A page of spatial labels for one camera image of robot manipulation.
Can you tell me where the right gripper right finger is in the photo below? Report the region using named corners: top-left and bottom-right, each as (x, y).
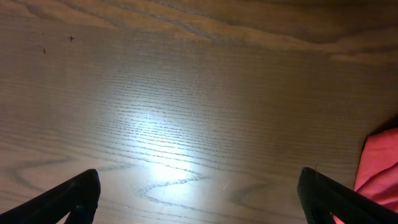
top-left (297, 167), bottom-right (397, 224)

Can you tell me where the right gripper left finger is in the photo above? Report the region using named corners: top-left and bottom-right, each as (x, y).
top-left (1, 169), bottom-right (101, 224)

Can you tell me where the red printed shirt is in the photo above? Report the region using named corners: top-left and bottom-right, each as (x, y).
top-left (332, 127), bottom-right (398, 224)

